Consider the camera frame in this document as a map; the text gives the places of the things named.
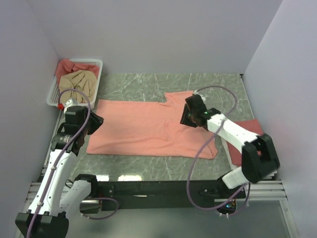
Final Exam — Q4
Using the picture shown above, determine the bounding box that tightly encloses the black base beam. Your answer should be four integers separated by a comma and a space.
69, 179, 248, 214

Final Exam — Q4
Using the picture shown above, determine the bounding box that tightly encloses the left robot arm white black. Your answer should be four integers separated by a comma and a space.
15, 106, 104, 238

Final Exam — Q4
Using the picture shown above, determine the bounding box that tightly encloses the dusty red crumpled t shirt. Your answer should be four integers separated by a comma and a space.
55, 59, 100, 80

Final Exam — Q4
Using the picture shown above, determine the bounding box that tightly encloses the beige crumpled t shirt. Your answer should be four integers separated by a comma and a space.
59, 70, 97, 103

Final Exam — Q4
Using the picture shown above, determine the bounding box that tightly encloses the white plastic basket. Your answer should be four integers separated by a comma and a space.
46, 59, 103, 109

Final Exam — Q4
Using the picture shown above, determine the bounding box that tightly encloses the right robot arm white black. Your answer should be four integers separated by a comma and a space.
180, 94, 280, 198

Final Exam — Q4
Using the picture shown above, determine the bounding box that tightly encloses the salmon pink t shirt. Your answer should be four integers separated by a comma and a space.
86, 91, 213, 158

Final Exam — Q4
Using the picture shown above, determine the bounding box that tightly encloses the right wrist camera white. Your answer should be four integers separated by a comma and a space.
193, 90, 206, 103

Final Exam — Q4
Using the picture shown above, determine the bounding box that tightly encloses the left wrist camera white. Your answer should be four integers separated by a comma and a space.
57, 98, 78, 111

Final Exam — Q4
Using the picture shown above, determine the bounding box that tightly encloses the folded dark red t shirt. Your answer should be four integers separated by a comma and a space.
226, 119, 264, 167

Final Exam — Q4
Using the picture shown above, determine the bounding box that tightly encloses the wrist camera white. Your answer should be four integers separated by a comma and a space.
193, 90, 206, 103
57, 98, 78, 111

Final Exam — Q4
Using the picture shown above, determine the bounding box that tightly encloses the folded white t shirt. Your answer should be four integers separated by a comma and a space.
221, 138, 277, 180

